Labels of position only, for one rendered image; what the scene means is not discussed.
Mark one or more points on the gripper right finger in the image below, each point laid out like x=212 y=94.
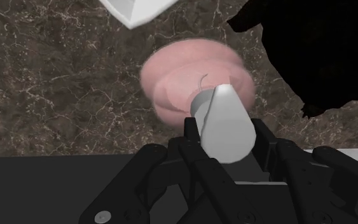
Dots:
x=315 y=183

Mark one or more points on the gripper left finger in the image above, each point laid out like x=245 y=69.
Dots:
x=166 y=173

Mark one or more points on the light grey tapered cylinder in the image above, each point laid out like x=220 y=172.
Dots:
x=225 y=127

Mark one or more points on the pink round bowl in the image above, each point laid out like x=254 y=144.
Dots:
x=172 y=80

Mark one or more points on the black ragged-edged object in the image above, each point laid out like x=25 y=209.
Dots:
x=321 y=49

